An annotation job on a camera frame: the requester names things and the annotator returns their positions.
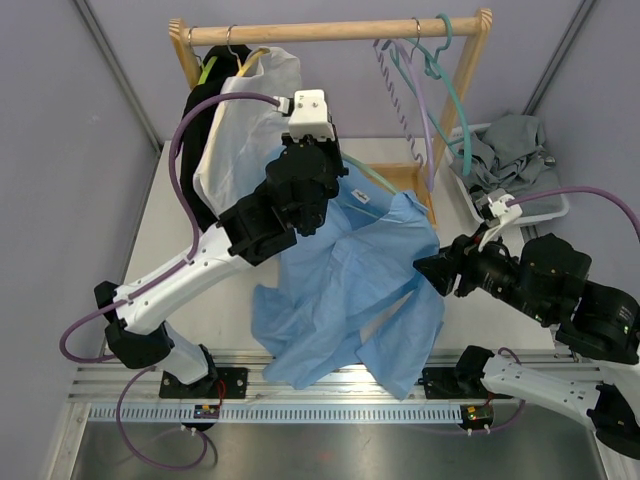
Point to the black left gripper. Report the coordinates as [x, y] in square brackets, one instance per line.
[332, 148]

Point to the yellow plastic hanger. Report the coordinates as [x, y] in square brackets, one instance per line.
[243, 66]

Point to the black shirt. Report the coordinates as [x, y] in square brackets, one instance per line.
[196, 134]

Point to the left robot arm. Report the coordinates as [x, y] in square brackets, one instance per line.
[291, 202]

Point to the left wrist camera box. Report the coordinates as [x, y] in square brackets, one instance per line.
[311, 117]

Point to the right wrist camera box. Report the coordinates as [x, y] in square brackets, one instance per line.
[499, 210]

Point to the green plastic hanger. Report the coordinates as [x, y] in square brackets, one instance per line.
[205, 67]

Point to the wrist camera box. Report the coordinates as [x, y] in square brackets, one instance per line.
[499, 210]
[311, 117]

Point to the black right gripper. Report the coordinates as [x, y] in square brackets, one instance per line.
[440, 269]

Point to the grey shirt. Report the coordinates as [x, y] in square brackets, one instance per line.
[509, 154]

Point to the white slotted cable duct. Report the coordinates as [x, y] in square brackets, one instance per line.
[279, 413]

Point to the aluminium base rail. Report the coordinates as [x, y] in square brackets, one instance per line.
[351, 384]

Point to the white shirt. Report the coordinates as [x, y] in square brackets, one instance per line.
[245, 135]

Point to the purple plastic hanger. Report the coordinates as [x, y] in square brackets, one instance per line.
[392, 53]

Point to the teal plastic hanger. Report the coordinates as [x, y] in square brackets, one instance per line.
[461, 148]

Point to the wooden clothes rack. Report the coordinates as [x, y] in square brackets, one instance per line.
[476, 29]

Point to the blue shirt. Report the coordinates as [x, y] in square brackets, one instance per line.
[350, 294]

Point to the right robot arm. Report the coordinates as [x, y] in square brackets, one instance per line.
[549, 284]

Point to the white plastic basket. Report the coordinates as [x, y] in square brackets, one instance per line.
[562, 206]

